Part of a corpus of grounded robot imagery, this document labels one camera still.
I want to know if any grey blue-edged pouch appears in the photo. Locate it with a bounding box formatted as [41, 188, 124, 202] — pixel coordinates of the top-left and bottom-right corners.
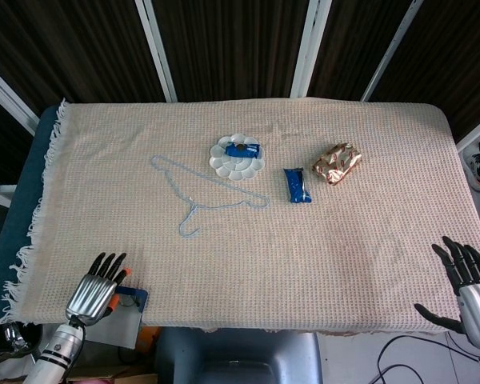
[86, 284, 150, 350]

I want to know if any chrome metal fitting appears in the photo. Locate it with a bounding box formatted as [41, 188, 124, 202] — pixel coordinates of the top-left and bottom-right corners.
[2, 322, 39, 355]

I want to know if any dark teal table pad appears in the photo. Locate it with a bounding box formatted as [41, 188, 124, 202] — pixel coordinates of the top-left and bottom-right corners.
[0, 104, 65, 321]

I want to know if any grey blue plastic chair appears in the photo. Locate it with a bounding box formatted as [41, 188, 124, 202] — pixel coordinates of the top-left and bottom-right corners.
[154, 326, 324, 384]

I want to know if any white flower paint palette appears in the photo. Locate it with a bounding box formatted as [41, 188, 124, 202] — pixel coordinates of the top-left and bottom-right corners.
[209, 134, 266, 182]

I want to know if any white frame post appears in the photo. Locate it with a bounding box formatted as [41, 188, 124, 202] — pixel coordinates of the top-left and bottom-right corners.
[0, 59, 40, 137]
[455, 107, 480, 153]
[290, 0, 333, 99]
[134, 0, 179, 103]
[359, 0, 425, 103]

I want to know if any light blue wire hanger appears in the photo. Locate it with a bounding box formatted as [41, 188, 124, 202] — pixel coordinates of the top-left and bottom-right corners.
[150, 154, 271, 240]

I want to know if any small blue cookie packet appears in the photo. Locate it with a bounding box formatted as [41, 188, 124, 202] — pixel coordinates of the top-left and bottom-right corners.
[224, 142, 262, 160]

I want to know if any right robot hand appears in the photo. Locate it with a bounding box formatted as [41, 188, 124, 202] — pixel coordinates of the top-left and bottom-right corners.
[414, 235, 480, 355]

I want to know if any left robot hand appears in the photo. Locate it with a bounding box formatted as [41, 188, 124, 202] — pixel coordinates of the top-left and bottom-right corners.
[65, 251, 133, 327]

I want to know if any long blue snack packet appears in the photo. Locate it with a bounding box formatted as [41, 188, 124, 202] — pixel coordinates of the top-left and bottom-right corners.
[282, 166, 314, 205]

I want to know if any black floor cable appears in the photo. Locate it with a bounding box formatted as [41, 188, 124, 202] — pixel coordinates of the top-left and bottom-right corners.
[377, 334, 480, 384]

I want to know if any brown cardboard box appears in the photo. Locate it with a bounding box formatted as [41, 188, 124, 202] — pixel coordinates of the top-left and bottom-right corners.
[67, 366, 159, 384]

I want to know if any crumpled gold red wrapper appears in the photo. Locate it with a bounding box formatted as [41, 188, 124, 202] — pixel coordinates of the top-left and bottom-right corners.
[311, 142, 363, 186]

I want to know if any beige waffle weave blanket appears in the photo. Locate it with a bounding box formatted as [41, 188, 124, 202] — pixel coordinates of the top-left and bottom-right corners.
[0, 98, 480, 335]

